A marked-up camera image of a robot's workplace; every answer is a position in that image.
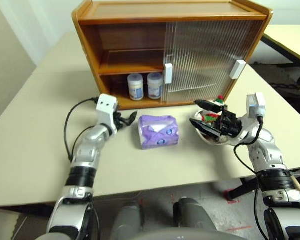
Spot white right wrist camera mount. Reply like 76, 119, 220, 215
237, 91, 267, 141

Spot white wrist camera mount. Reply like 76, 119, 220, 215
237, 91, 267, 141
95, 93, 119, 133

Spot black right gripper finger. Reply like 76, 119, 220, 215
189, 118, 222, 138
194, 99, 225, 113

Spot white door handle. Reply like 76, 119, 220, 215
164, 63, 173, 85
229, 59, 246, 80

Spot cream table black frame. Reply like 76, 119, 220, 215
249, 24, 300, 86

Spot light grey curved robot torso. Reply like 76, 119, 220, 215
137, 226, 248, 240

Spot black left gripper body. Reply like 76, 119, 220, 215
112, 104, 130, 131

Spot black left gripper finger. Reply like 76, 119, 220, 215
126, 110, 138, 126

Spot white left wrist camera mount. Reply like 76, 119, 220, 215
95, 93, 119, 133

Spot black table leg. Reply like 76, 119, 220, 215
226, 167, 300, 201

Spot grey rounded robot leg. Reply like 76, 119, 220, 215
109, 201, 145, 240
173, 197, 217, 232

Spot white plush bear toy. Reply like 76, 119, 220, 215
198, 94, 237, 145

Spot wooden cabinet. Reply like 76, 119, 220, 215
71, 0, 274, 111

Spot purple tissue pack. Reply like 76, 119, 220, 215
137, 114, 180, 150

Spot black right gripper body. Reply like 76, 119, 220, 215
216, 106, 243, 137

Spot ribbed translucent sliding door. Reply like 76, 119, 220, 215
161, 21, 256, 104
164, 20, 265, 102

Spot white jar blue label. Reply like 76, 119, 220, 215
147, 73, 164, 101
127, 73, 144, 101

